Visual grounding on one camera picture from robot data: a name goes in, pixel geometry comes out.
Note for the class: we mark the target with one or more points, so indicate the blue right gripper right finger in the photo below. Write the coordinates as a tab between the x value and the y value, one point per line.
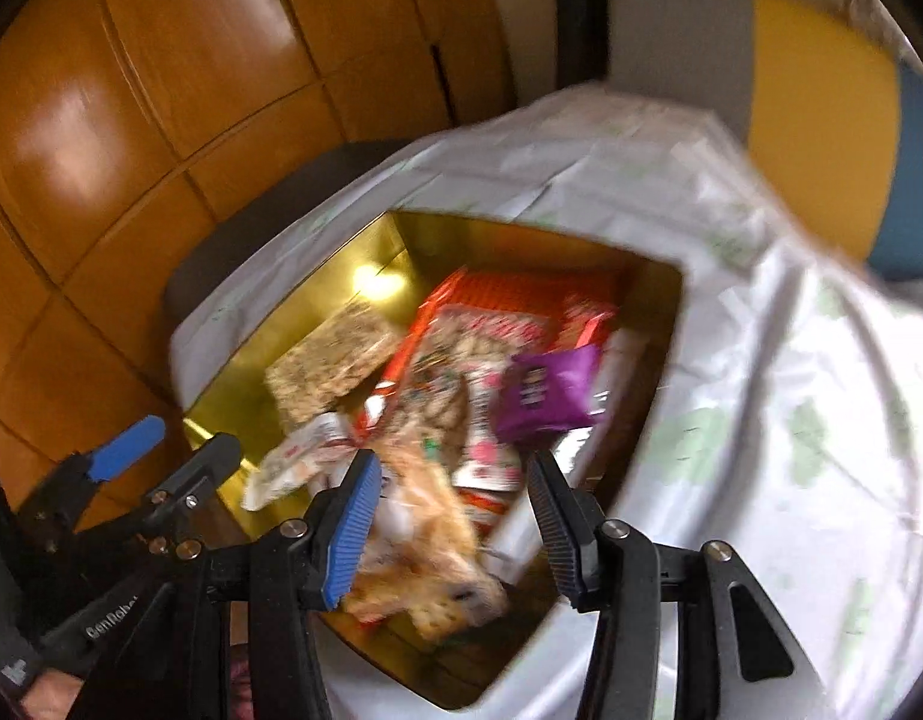
568	520

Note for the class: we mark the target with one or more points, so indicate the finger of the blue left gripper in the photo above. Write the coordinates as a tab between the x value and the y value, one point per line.
194	483
110	460

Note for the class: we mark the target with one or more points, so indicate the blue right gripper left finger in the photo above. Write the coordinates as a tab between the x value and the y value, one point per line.
339	520

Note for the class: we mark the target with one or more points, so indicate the long brown white snack pack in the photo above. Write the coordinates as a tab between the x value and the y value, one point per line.
582	454

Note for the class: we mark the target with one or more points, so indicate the white grey snack pack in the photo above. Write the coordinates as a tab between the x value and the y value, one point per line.
309	452

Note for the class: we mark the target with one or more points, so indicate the golden crumb cake pack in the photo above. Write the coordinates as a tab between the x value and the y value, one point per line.
421	554

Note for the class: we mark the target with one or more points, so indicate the purple candy wrapper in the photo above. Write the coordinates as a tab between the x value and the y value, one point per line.
549	393

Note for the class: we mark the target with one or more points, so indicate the rice cracker block pack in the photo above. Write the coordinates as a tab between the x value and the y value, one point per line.
330	362

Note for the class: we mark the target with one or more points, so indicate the large red dragon snack bag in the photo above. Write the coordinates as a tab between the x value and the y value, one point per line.
472	316

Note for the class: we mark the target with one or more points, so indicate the floral white candy bar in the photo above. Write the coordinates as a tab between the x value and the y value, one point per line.
486	463

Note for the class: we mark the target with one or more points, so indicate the red snack bar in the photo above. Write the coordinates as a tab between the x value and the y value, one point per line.
583	322

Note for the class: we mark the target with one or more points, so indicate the left hand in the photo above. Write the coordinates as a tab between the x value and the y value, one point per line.
51	696

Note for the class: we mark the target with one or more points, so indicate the wooden wardrobe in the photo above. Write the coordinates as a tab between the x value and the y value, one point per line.
132	129

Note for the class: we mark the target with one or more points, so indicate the grey yellow blue chair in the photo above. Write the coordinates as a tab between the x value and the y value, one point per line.
834	123

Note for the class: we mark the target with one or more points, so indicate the black rolled mat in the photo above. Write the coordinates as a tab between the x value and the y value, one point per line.
582	41

